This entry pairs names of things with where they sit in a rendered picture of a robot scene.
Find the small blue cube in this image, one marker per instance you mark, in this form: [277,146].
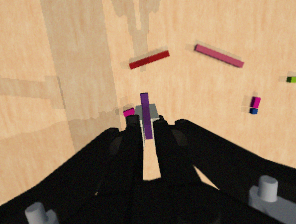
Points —
[253,111]

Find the pink rod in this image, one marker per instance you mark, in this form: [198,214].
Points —
[218,56]

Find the magenta rod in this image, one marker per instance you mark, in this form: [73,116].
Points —
[255,102]
[129,112]

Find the red rod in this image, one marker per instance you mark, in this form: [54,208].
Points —
[149,59]

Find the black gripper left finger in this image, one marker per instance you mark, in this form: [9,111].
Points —
[77,180]

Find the purple rod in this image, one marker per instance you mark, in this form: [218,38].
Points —
[146,115]

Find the lime green rod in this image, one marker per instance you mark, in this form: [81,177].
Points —
[291,79]

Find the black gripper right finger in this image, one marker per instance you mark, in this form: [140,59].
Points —
[268,186]

